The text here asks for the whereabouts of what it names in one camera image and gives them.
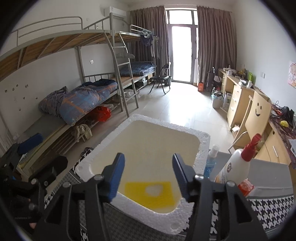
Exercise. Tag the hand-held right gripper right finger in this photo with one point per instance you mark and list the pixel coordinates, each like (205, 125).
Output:
(179, 172)

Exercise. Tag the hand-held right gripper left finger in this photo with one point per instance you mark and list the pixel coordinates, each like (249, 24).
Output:
(116, 176)

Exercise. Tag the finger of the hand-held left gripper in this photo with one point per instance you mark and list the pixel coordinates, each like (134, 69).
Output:
(54, 165)

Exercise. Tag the white foam box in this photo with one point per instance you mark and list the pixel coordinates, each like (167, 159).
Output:
(148, 143)

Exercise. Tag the yellow sponge piece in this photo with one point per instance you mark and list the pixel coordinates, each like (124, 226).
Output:
(136, 195)

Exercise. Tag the blue spray bottle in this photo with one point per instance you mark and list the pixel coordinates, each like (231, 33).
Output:
(209, 167)

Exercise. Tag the blue pouch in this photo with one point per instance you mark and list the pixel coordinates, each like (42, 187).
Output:
(31, 143)

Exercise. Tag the beige crumpled clothes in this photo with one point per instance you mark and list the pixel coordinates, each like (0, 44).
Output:
(82, 132)

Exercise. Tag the white bottle with red pump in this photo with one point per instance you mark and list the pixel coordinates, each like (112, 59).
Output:
(233, 167)

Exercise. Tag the red plastic bag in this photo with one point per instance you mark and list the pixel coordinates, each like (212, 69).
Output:
(103, 113)

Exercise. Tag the blue plaid quilt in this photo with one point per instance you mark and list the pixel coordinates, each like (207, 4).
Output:
(78, 102)

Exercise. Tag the red wipes packet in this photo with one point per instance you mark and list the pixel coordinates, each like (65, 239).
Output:
(246, 187)

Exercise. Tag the white waste bin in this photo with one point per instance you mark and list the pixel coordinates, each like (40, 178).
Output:
(217, 100)

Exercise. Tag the orange box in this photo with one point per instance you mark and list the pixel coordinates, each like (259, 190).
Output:
(200, 87)

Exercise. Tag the small black bin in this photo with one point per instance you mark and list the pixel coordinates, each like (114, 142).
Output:
(168, 81)

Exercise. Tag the long wooden desk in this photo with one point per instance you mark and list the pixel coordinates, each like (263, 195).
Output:
(240, 97)

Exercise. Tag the black trolley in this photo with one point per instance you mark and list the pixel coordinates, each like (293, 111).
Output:
(211, 78)

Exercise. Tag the houndstooth tablecloth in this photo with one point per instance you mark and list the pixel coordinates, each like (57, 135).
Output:
(272, 208)

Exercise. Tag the black folding chair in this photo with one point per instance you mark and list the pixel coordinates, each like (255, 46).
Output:
(165, 69)

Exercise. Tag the wooden chair with smiley face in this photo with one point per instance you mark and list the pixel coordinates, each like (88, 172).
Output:
(261, 109)

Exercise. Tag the dark blue folded quilt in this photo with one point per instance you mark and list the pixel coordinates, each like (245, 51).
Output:
(138, 68)

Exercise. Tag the yellow object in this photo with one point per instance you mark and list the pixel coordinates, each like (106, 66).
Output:
(284, 124)

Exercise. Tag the green bag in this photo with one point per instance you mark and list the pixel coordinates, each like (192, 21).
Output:
(250, 76)

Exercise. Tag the black headphones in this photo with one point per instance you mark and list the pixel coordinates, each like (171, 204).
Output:
(286, 112)

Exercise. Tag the grey metal bunk bed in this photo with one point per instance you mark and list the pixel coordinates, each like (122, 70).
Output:
(57, 41)
(136, 34)

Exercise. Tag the glass balcony door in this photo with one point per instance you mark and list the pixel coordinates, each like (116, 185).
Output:
(181, 46)

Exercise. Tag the brown curtain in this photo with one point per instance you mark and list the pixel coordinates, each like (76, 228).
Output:
(215, 46)
(148, 27)

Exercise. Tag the dark hanging clothes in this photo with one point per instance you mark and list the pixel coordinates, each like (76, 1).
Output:
(146, 41)

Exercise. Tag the white air conditioner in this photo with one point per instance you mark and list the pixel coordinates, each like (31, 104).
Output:
(115, 11)

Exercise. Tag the pink wall poster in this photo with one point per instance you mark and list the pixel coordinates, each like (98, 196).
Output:
(292, 74)

